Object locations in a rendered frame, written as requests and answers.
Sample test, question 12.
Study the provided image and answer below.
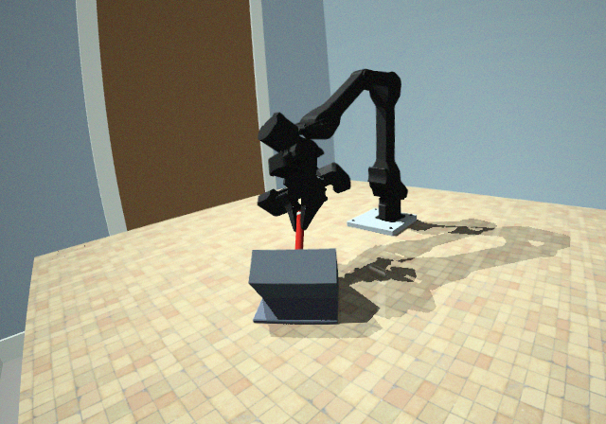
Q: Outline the grey-blue square panel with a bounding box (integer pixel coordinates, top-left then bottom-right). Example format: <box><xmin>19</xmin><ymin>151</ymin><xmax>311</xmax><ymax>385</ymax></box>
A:
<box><xmin>248</xmin><ymin>248</ymin><xmax>339</xmax><ymax>325</ymax></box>

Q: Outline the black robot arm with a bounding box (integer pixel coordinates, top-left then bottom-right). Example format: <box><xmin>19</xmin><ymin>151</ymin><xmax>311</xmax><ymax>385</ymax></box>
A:
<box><xmin>258</xmin><ymin>69</ymin><xmax>408</xmax><ymax>222</ymax></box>

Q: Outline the red peg with white band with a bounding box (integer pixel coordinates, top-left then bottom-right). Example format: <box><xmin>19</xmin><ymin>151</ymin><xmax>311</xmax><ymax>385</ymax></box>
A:
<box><xmin>295</xmin><ymin>210</ymin><xmax>304</xmax><ymax>249</ymax></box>

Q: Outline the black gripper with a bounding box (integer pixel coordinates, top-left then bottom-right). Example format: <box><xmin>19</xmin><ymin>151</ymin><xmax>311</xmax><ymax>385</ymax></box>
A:
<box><xmin>257</xmin><ymin>154</ymin><xmax>351</xmax><ymax>232</ymax></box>

